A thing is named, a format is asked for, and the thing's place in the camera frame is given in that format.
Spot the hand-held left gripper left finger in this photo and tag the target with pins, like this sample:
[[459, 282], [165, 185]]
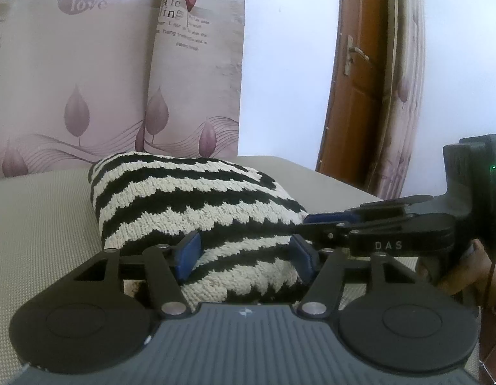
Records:
[[187, 254]]

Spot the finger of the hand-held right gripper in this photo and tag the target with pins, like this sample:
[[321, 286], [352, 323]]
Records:
[[336, 217], [324, 234]]

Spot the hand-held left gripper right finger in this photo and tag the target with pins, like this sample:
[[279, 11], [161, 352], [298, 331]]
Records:
[[302, 254]]

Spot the black white striped knit sweater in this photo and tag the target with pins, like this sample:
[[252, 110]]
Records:
[[215, 208]]

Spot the person's right hand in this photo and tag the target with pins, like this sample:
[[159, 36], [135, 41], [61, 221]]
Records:
[[464, 272]]

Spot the leaf print curtain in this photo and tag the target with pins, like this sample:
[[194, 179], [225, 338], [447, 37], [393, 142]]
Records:
[[404, 88], [111, 68]]

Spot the beige mattress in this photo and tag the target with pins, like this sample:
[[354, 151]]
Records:
[[39, 224]]

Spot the brown wooden door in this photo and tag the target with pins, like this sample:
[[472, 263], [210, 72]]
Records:
[[358, 68]]

